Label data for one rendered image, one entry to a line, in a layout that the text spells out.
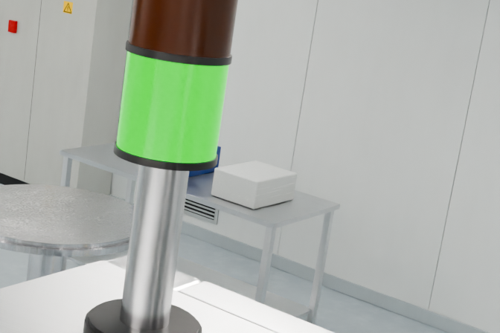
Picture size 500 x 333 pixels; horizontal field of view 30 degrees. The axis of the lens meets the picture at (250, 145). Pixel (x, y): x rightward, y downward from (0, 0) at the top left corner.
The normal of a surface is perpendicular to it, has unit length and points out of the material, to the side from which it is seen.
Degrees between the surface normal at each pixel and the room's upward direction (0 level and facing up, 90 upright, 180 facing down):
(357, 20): 90
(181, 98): 90
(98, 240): 0
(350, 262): 90
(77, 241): 0
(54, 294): 0
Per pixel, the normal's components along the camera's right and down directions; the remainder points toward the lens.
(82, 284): 0.14, -0.97
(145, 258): -0.22, 0.18
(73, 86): -0.57, 0.10
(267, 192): 0.80, 0.24
